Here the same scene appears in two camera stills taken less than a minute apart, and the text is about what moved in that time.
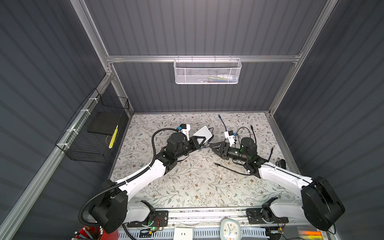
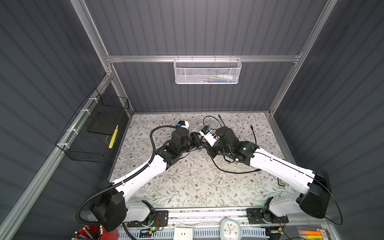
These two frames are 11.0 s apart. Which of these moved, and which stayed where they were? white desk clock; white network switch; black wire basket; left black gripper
Moved: white network switch
Stayed: left black gripper; black wire basket; white desk clock
